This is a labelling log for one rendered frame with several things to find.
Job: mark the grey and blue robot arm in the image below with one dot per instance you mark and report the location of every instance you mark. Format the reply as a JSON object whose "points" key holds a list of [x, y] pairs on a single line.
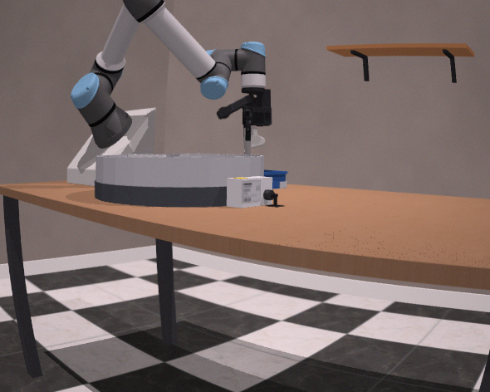
{"points": [[91, 95]]}

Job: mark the blue open crate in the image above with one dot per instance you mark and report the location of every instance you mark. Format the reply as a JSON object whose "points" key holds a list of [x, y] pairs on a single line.
{"points": [[278, 178]]}

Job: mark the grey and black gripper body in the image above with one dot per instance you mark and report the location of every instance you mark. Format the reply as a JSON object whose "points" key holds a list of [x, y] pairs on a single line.
{"points": [[263, 115]]}

